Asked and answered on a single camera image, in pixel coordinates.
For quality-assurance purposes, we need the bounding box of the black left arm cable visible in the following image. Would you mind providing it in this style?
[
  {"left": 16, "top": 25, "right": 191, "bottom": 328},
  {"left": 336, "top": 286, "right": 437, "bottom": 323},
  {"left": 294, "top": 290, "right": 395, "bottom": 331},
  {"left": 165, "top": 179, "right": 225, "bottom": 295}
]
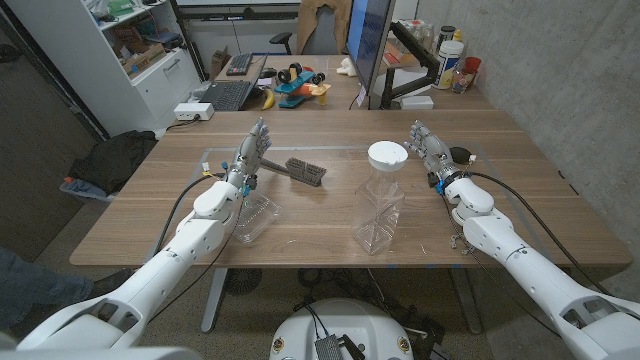
[{"left": 152, "top": 172, "right": 226, "bottom": 256}]

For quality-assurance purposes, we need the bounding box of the clear bottle with white lid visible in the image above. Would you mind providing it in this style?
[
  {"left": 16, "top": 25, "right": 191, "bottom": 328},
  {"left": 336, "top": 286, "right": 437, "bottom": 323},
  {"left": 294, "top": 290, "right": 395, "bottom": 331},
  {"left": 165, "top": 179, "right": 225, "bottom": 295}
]
[{"left": 351, "top": 140, "right": 409, "bottom": 256}]

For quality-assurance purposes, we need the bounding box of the white shelf cabinet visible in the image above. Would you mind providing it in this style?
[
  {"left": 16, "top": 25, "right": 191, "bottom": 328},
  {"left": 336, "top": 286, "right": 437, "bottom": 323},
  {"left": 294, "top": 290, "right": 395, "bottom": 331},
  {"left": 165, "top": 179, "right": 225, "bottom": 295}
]
[{"left": 4, "top": 0, "right": 204, "bottom": 137}]

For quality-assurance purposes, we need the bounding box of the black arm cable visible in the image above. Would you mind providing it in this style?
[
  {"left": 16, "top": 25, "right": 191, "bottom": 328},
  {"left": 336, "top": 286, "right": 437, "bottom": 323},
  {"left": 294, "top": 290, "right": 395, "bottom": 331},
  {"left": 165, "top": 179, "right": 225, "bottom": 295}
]
[
  {"left": 152, "top": 172, "right": 226, "bottom": 256},
  {"left": 464, "top": 170, "right": 614, "bottom": 297}
]

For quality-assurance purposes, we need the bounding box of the black keyboard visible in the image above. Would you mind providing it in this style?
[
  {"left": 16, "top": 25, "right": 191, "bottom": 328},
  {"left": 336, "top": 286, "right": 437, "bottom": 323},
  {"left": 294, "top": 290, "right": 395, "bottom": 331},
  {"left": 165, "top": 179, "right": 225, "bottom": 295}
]
[{"left": 225, "top": 52, "right": 254, "bottom": 77}]

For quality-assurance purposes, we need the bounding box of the white power strip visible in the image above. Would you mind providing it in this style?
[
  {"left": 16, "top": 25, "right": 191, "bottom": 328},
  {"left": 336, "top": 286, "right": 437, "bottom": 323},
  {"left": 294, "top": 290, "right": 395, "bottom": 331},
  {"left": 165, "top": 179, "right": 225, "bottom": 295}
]
[{"left": 173, "top": 102, "right": 215, "bottom": 122}]

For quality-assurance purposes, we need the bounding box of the black bag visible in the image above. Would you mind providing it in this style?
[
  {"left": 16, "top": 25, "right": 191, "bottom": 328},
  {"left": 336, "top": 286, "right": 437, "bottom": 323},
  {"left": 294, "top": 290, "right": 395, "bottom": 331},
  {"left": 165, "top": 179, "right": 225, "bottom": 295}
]
[{"left": 67, "top": 129, "right": 159, "bottom": 196}]

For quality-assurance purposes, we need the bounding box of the small white box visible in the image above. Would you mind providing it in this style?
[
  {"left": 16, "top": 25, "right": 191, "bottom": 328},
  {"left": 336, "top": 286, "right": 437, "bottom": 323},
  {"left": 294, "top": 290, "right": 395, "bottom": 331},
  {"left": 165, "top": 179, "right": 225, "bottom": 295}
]
[{"left": 399, "top": 94, "right": 435, "bottom": 111}]

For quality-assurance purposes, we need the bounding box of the grey table leg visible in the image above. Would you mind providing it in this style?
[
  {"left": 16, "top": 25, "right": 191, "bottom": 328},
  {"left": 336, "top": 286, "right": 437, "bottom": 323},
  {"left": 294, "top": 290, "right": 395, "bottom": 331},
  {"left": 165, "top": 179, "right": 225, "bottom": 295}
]
[
  {"left": 449, "top": 267, "right": 484, "bottom": 335},
  {"left": 200, "top": 268, "right": 229, "bottom": 334}
]

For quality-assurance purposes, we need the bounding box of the cardboard box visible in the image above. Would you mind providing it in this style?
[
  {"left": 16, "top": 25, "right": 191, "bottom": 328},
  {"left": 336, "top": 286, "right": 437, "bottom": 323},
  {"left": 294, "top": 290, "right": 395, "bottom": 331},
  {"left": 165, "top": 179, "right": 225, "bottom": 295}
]
[{"left": 208, "top": 45, "right": 232, "bottom": 81}]

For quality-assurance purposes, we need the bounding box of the brown jacket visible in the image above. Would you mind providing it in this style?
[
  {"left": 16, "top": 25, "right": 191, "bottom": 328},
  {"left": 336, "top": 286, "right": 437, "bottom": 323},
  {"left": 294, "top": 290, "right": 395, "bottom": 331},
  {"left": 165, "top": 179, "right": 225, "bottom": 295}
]
[{"left": 296, "top": 0, "right": 354, "bottom": 55}]

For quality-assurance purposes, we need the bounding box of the round black fan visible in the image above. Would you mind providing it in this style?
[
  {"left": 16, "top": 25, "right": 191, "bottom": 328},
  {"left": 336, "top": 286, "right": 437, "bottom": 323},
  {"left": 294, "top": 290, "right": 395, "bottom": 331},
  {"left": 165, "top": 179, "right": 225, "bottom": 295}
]
[{"left": 224, "top": 268, "right": 264, "bottom": 296}]

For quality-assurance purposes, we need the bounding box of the grey metal bracket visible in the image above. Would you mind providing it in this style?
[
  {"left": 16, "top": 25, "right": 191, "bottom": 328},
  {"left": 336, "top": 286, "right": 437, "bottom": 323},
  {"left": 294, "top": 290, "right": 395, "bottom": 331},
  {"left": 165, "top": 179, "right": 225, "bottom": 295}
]
[{"left": 449, "top": 232, "right": 476, "bottom": 256}]

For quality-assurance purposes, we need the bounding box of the dark grey brush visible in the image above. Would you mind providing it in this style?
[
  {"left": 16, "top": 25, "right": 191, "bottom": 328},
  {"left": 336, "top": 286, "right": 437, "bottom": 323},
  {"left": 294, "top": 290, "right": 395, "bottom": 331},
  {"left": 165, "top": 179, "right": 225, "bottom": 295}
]
[{"left": 259, "top": 156, "right": 328, "bottom": 188}]

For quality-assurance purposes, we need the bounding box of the white labelled canister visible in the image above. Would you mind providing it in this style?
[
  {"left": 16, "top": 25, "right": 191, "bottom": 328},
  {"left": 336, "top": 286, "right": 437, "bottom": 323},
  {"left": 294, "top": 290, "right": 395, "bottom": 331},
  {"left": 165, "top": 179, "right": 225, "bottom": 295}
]
[{"left": 432, "top": 39, "right": 466, "bottom": 91}]

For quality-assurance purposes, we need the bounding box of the clear glass jar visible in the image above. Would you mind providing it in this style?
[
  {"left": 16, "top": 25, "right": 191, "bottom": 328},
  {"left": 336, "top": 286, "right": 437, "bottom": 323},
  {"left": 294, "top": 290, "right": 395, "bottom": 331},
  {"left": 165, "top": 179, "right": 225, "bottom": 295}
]
[{"left": 452, "top": 67, "right": 476, "bottom": 95}]

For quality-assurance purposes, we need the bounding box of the clear plastic clamshell container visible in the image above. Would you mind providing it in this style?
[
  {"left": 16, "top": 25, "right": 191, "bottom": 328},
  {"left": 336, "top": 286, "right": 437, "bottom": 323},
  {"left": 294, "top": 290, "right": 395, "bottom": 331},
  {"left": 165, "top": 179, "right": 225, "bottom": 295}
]
[{"left": 230, "top": 189, "right": 283, "bottom": 246}]

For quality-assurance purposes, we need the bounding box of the grey office chair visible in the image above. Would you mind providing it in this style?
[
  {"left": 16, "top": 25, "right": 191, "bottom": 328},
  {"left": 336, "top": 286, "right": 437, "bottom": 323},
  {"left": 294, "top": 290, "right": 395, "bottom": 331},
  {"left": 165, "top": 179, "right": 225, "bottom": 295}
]
[{"left": 268, "top": 0, "right": 354, "bottom": 56}]

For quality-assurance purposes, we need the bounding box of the person's leg in jeans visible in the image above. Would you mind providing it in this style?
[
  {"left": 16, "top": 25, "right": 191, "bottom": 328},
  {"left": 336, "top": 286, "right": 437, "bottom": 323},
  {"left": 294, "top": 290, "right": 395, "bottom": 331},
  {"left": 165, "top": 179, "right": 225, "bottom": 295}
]
[{"left": 0, "top": 244, "right": 96, "bottom": 331}]

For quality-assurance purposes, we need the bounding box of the teal and orange toy airplane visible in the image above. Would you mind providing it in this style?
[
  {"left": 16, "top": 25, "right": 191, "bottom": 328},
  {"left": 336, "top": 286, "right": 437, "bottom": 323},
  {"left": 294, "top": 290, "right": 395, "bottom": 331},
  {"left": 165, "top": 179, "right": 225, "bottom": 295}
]
[{"left": 273, "top": 62, "right": 333, "bottom": 109}]

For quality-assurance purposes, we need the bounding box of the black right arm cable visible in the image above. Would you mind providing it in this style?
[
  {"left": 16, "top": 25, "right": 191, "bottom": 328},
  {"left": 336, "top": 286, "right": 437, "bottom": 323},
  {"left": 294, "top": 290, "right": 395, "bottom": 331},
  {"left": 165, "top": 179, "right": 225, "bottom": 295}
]
[{"left": 464, "top": 170, "right": 614, "bottom": 297}]

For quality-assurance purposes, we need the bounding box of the black laptop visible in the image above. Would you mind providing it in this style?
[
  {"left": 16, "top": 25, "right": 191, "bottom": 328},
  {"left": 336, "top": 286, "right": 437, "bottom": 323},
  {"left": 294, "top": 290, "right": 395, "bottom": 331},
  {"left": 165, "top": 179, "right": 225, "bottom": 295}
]
[{"left": 199, "top": 52, "right": 270, "bottom": 112}]

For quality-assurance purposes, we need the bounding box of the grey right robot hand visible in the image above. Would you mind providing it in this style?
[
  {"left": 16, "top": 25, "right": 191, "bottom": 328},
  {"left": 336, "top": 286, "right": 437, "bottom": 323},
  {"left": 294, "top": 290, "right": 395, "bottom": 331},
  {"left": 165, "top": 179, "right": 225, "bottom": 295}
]
[{"left": 403, "top": 119, "right": 464, "bottom": 185}]

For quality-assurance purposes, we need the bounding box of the small white figure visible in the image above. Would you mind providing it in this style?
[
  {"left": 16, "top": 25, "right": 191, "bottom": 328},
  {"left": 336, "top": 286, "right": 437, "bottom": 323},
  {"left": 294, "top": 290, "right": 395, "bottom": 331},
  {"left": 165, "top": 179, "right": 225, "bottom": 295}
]
[{"left": 335, "top": 56, "right": 359, "bottom": 79}]

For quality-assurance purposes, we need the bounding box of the black rubber air blower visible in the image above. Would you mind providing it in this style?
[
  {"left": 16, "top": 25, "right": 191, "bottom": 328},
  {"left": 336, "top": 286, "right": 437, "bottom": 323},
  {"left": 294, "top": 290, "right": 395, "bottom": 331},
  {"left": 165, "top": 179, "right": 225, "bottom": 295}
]
[{"left": 448, "top": 145, "right": 477, "bottom": 165}]

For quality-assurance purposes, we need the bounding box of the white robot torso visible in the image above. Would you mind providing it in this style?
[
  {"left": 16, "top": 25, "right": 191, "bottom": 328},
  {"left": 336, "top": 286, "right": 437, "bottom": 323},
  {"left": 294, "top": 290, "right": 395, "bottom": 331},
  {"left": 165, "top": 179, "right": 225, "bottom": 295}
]
[{"left": 269, "top": 298, "right": 415, "bottom": 360}]

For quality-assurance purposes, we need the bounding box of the large computer monitor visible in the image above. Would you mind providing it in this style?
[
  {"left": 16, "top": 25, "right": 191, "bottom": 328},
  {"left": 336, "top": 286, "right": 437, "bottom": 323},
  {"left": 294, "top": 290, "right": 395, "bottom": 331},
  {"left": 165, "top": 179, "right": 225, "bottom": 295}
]
[{"left": 345, "top": 0, "right": 396, "bottom": 96}]

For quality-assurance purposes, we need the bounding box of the black-lidded bottle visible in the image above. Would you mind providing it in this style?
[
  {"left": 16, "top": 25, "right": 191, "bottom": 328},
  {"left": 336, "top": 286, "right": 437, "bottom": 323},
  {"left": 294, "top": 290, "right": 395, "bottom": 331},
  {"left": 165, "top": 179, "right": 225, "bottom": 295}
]
[{"left": 436, "top": 24, "right": 457, "bottom": 51}]

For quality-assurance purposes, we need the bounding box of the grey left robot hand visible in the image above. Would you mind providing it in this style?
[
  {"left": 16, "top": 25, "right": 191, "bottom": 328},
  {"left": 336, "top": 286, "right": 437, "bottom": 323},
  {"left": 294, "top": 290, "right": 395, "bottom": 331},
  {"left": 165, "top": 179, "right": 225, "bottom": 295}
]
[{"left": 225, "top": 117, "right": 273, "bottom": 189}]

